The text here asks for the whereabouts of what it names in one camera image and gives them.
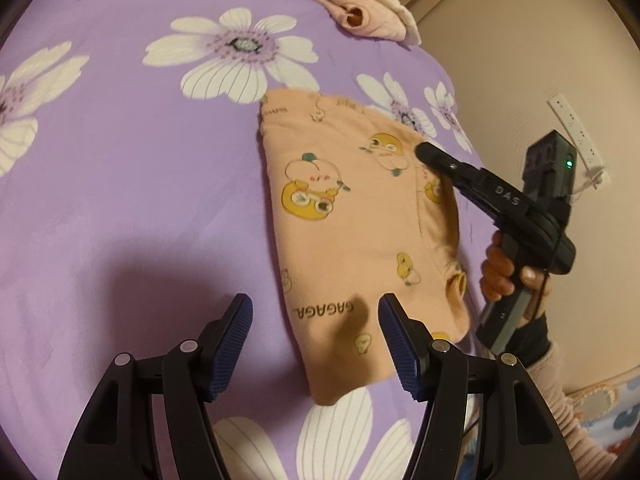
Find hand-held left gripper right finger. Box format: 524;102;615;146
377;292;581;480

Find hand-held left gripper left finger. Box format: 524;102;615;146
59;292;253;480

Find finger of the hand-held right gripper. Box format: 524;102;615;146
416;141;483;196

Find orange cartoon print shirt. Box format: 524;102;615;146
257;87;473;406

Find person's right forearm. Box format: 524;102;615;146
510;310;621;480

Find person's right hand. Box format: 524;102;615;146
480;230;553;311

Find pink folded garment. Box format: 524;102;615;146
312;0;408;41

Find purple floral bedsheet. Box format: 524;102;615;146
0;0;493;480

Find colourful patterned cloth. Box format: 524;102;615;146
567;380;636;461

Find white wall power strip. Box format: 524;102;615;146
547;92;613;188

